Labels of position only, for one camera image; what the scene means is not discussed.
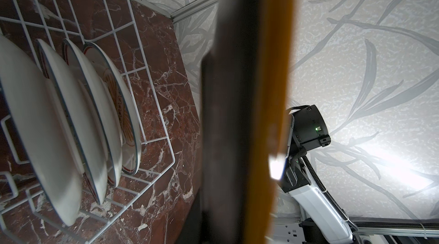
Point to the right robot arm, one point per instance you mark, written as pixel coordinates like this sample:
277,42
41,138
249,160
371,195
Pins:
307,130

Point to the white round plate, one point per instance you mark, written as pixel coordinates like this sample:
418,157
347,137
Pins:
124,105
97,89
80,118
38,116

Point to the white wire dish rack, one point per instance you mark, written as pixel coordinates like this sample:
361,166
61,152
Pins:
145,176

